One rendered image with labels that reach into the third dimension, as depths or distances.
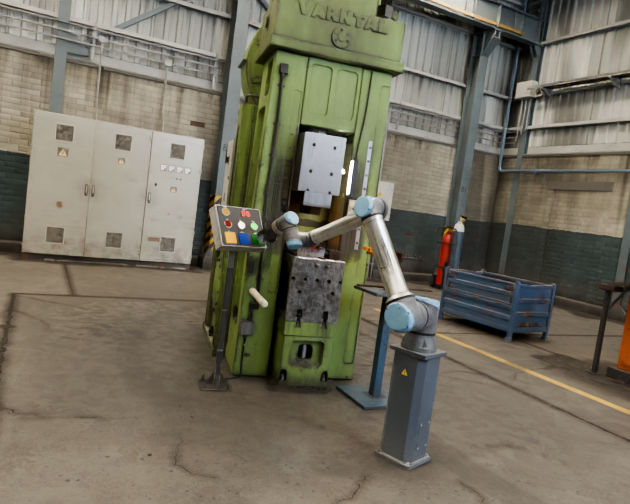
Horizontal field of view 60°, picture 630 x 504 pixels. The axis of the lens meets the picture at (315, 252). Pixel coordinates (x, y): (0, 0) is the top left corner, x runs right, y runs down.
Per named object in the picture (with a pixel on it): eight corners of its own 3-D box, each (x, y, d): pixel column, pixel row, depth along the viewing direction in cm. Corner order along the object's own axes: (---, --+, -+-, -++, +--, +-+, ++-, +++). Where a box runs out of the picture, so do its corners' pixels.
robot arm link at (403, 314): (431, 325, 273) (384, 192, 293) (413, 328, 259) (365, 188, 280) (407, 334, 282) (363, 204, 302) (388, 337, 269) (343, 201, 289)
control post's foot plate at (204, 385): (233, 392, 356) (235, 378, 355) (199, 391, 350) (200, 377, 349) (229, 381, 377) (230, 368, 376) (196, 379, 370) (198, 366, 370)
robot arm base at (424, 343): (443, 351, 288) (446, 333, 288) (424, 355, 274) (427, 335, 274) (413, 341, 301) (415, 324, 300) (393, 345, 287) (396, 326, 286)
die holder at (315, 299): (337, 324, 385) (345, 262, 381) (284, 320, 374) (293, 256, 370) (315, 307, 438) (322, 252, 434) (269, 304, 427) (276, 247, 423)
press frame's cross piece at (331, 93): (354, 133, 393) (363, 66, 389) (299, 124, 381) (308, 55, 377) (335, 139, 435) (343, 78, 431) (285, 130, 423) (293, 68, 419)
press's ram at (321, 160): (350, 197, 383) (358, 140, 380) (297, 190, 372) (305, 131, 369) (332, 196, 423) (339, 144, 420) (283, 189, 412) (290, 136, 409)
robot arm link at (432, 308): (441, 332, 288) (446, 299, 286) (424, 335, 275) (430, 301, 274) (416, 325, 298) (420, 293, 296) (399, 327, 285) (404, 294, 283)
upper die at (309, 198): (330, 208, 380) (332, 194, 379) (302, 204, 374) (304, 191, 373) (313, 206, 420) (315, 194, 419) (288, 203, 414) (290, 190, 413)
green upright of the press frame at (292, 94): (267, 377, 396) (308, 55, 377) (231, 375, 388) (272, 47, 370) (256, 359, 438) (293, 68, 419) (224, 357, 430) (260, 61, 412)
